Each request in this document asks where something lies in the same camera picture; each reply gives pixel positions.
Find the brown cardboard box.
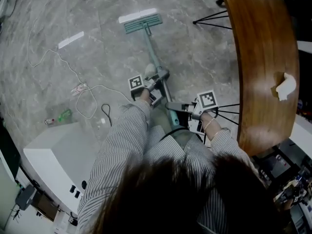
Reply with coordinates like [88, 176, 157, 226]
[31, 193, 59, 221]

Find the white cabinet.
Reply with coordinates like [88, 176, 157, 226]
[23, 122, 98, 215]

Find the black wire table leg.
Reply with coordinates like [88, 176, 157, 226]
[192, 10, 232, 30]
[211, 103, 241, 126]

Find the looped black cable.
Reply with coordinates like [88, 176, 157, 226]
[100, 103, 113, 127]

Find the crumpled white tissue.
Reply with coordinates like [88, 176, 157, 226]
[275, 72, 297, 101]

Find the long white cable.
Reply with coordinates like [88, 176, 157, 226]
[26, 0, 133, 119]

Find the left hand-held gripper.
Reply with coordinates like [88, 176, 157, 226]
[128, 68, 171, 108]

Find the curved wooden table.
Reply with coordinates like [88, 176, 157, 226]
[217, 0, 300, 157]

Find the black panel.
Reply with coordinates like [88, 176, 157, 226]
[0, 123, 21, 183]

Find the white power strip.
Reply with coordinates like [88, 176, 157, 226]
[72, 83, 88, 95]

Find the pearl bracelet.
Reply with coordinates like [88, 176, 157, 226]
[203, 117, 216, 132]

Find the grey device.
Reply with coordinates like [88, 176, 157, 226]
[15, 184, 37, 211]

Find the person's striped shirt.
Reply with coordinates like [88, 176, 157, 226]
[80, 124, 261, 234]

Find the person's left forearm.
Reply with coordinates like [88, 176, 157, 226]
[97, 89, 153, 170]

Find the thin black cable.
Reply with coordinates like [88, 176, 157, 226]
[159, 128, 193, 142]

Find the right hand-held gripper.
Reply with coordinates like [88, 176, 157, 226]
[165, 89, 217, 134]

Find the green mop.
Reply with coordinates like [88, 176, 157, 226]
[118, 13, 180, 127]

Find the person's left beige shoe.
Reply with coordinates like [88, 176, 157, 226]
[144, 63, 157, 79]

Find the green plastic bottle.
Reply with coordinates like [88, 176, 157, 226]
[58, 108, 73, 121]

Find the person's right forearm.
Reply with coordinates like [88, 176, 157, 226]
[201, 111, 247, 163]

